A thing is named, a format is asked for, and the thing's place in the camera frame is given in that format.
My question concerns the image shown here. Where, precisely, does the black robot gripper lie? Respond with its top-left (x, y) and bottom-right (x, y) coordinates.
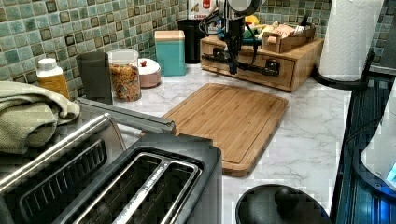
top-left (223, 18), bottom-right (245, 60)

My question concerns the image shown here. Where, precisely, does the wooden drawer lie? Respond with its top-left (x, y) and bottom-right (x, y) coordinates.
top-left (201, 41), bottom-right (295, 91)

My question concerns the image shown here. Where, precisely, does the wooden drawer cabinet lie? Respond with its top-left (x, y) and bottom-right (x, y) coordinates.
top-left (200, 36), bottom-right (324, 92)

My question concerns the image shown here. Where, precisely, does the wooden tray with items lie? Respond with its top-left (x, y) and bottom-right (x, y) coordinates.
top-left (262, 22), bottom-right (316, 53)

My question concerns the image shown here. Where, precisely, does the black canister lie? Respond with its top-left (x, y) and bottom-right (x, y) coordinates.
top-left (177, 20), bottom-right (205, 63)

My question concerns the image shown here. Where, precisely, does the cereal box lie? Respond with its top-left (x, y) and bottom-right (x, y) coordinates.
top-left (187, 0), bottom-right (216, 20)

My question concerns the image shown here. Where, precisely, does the teal canister with wooden lid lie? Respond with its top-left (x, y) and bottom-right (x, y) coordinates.
top-left (154, 30), bottom-right (186, 77)

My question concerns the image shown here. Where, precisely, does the bamboo cutting board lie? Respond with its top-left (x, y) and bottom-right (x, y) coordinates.
top-left (163, 83), bottom-right (288, 177)

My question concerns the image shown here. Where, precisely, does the glass jar of cereal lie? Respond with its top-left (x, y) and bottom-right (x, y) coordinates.
top-left (108, 49), bottom-right (141, 102)

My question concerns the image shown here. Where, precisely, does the white paper towel roll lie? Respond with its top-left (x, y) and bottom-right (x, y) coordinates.
top-left (319, 0), bottom-right (384, 79)

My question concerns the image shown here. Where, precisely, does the black paper towel holder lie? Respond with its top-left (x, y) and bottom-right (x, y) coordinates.
top-left (311, 50), bottom-right (375, 91)

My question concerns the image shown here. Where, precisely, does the dark grey cup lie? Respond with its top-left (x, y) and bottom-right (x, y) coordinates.
top-left (76, 51), bottom-right (113, 105)

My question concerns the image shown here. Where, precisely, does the stainless steel toaster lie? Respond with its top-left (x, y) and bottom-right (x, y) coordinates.
top-left (0, 112), bottom-right (223, 224)

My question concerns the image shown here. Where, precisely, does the black pot lid with knob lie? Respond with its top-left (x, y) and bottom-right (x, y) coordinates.
top-left (235, 184), bottom-right (332, 224)

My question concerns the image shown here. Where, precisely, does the white capped supplement bottle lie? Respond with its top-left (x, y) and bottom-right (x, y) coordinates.
top-left (36, 58), bottom-right (70, 99)

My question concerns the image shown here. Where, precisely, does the green folded towel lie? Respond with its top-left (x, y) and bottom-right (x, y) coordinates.
top-left (0, 81), bottom-right (80, 154)

